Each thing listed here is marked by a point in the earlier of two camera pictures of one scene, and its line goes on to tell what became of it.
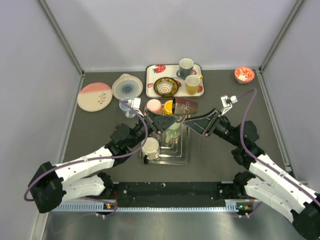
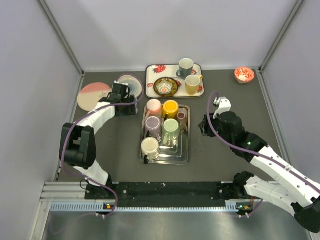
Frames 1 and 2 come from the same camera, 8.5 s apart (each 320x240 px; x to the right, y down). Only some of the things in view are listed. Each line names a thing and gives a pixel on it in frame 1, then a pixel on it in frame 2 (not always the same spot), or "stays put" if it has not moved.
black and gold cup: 184,106 → 182,121
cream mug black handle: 150,149 stays put
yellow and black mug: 168,107 stays put
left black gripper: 161,122 → 130,111
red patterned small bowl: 244,74 stays put
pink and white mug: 154,105 stays put
